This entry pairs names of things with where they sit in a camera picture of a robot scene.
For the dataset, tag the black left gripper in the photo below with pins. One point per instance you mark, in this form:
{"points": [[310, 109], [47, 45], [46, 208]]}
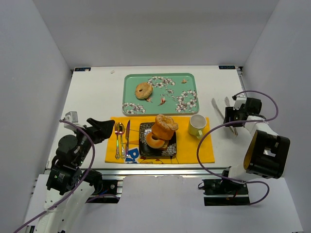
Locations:
{"points": [[96, 131]]}

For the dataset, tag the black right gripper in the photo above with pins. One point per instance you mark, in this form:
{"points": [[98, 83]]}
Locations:
{"points": [[230, 116]]}

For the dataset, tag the metal serving tongs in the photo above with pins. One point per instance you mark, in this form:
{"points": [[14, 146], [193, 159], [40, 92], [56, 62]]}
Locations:
{"points": [[215, 106]]}

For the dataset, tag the small glazed orange donut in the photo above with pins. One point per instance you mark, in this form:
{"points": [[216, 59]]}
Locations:
{"points": [[153, 141]]}

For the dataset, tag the sugared twisted ring bread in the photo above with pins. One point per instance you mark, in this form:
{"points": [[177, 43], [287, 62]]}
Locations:
{"points": [[164, 127]]}

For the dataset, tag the brown bread loaf slice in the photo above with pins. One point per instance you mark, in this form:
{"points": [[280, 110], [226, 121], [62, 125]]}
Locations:
{"points": [[166, 144]]}

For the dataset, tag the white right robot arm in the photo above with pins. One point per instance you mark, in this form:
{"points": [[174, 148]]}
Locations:
{"points": [[267, 153]]}

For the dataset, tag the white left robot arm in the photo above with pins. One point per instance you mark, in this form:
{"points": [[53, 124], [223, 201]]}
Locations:
{"points": [[68, 187]]}

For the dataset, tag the iridescent fork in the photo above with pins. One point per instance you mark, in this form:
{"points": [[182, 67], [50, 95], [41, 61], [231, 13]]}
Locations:
{"points": [[116, 131]]}

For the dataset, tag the iridescent spoon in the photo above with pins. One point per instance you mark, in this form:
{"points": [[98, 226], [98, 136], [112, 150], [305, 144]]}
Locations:
{"points": [[121, 132]]}

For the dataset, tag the iridescent knife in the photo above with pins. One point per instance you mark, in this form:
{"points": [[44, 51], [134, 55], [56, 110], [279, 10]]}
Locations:
{"points": [[127, 131]]}

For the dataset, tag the yellow cartoon placemat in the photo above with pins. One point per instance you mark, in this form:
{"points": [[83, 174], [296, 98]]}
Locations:
{"points": [[186, 144]]}

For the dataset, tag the pale yellow mug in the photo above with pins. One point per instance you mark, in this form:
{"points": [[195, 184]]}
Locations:
{"points": [[196, 125]]}

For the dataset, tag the black floral square plate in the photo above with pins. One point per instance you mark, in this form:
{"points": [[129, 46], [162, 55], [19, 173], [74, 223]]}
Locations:
{"points": [[147, 151]]}

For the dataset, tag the right blue table label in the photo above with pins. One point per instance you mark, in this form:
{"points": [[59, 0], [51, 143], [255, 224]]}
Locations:
{"points": [[226, 67]]}

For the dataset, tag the blue table label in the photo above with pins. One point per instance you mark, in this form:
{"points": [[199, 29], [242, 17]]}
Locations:
{"points": [[226, 67], [82, 69]]}

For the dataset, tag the plain pale bagel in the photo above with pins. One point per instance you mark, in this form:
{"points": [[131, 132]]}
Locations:
{"points": [[143, 90]]}

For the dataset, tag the green floral tray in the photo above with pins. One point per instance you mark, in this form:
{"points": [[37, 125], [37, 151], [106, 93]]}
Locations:
{"points": [[173, 94]]}

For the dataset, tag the left blue table label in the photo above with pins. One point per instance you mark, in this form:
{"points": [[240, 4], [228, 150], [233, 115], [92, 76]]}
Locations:
{"points": [[82, 69]]}

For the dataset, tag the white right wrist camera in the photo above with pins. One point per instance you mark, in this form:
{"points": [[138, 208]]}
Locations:
{"points": [[239, 101]]}

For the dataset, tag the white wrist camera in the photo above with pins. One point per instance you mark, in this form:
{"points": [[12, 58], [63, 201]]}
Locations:
{"points": [[239, 101], [72, 117]]}

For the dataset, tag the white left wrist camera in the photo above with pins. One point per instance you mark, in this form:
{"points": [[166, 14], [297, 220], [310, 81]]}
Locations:
{"points": [[72, 117]]}

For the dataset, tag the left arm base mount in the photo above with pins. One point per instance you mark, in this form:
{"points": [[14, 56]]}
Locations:
{"points": [[108, 188]]}

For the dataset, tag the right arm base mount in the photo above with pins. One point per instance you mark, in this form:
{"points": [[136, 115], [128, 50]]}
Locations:
{"points": [[219, 191]]}

